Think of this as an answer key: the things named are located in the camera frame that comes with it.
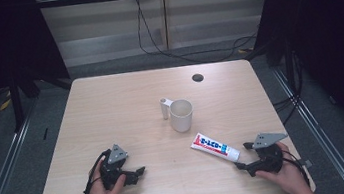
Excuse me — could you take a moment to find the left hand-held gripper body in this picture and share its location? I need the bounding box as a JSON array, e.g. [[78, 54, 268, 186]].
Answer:
[[96, 142, 133, 192]]

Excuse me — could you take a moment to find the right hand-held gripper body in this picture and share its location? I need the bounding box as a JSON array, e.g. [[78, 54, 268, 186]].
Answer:
[[249, 128, 294, 177]]

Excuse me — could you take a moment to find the white toothpaste tube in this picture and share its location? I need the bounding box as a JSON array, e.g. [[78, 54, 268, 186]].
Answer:
[[188, 127, 242, 169]]

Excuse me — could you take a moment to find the white cup with handle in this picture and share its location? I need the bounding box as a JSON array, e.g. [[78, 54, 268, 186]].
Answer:
[[158, 93, 198, 136]]

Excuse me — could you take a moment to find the person's right hand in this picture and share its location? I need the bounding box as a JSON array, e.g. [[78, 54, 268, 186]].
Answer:
[[251, 138, 313, 194]]

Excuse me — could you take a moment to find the grey tape strip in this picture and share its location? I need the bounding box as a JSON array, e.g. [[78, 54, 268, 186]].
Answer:
[[296, 157, 314, 170]]

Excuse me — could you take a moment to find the small black tape strip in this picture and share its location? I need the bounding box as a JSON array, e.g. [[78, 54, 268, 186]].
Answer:
[[41, 126, 51, 141]]

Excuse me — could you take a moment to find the round black table grommet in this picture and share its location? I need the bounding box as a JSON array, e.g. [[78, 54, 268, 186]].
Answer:
[[190, 72, 205, 84]]

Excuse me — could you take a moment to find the yellow floor marker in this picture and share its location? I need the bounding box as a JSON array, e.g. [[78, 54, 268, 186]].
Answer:
[[0, 97, 14, 113]]

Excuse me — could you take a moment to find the right hand-held gripper black cable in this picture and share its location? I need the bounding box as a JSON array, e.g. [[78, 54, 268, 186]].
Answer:
[[280, 145, 311, 191]]

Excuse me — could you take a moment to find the bundle of black floor cables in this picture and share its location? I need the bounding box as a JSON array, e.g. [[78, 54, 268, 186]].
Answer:
[[265, 49, 311, 128]]

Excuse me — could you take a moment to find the black cable hanging from outlet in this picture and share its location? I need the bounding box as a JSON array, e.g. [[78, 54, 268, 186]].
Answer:
[[132, 0, 261, 73]]

